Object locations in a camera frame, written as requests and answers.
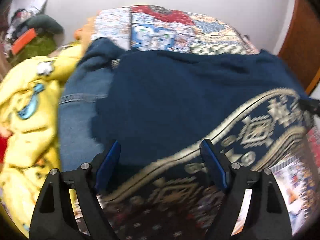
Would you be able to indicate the yellow cartoon pyjama garment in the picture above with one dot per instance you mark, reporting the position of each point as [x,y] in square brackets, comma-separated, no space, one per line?
[30,94]

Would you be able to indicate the navy patterned hooded sweater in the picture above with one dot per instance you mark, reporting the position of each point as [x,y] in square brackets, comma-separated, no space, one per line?
[171,114]

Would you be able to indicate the blue denim jeans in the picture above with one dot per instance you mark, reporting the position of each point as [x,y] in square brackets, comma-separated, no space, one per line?
[77,119]

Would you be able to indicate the colourful patchwork bed quilt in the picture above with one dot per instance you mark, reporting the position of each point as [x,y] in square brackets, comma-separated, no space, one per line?
[148,27]

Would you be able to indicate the cluttered corner table pile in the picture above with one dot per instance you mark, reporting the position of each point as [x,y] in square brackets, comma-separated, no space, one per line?
[33,16]

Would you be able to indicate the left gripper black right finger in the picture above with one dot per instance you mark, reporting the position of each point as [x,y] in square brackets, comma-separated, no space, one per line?
[252,207]

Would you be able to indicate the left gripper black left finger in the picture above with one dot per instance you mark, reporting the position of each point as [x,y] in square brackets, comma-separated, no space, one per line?
[67,206]

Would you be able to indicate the orange box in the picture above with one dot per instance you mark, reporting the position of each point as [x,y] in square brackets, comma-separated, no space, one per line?
[23,40]

